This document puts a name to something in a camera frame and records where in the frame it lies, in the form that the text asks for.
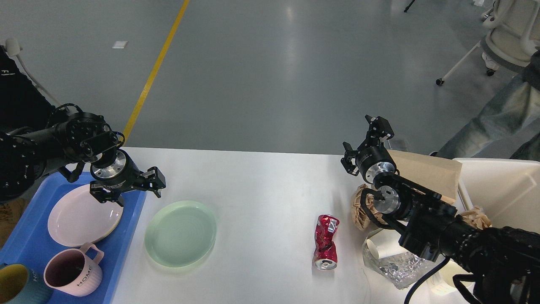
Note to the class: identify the light green plate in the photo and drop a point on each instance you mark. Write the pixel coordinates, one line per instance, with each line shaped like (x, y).
(181, 234)

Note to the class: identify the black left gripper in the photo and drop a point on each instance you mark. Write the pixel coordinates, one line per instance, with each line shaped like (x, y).
(122, 175)

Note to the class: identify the brown paper bag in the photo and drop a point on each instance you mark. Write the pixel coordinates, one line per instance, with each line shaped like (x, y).
(440, 175)

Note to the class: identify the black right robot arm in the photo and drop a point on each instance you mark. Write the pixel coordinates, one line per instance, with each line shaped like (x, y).
(502, 265)

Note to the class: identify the person in black clothes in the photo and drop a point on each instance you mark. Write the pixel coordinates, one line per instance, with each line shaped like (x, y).
(22, 106)

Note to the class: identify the white plastic bin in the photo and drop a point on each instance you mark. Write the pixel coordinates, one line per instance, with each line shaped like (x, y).
(508, 191)

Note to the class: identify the teal mug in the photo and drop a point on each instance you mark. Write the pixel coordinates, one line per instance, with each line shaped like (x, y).
(22, 285)

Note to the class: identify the white office chair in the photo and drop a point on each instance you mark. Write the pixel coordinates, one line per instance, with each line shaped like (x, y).
(512, 38)

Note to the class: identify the pink mug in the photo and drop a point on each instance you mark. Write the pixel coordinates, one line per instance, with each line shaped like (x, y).
(75, 271)

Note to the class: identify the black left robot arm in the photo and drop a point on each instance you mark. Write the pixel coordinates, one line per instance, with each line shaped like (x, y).
(66, 147)

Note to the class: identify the crumpled clear plastic wrap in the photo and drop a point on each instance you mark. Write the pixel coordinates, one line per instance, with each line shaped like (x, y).
(402, 270)

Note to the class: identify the white paper cup lower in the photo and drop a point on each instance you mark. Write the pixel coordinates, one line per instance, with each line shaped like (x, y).
(448, 272)

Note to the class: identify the person in grey hoodie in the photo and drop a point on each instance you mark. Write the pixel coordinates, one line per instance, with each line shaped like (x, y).
(512, 109)

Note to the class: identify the white paper cup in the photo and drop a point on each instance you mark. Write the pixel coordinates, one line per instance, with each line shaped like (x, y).
(383, 246)
(448, 272)

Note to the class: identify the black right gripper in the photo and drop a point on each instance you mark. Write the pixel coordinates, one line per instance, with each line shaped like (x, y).
(375, 159)

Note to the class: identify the crushed red soda can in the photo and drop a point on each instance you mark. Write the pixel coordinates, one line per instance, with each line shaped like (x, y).
(325, 257)

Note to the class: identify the pink plate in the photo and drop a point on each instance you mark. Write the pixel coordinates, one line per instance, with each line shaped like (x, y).
(78, 218)

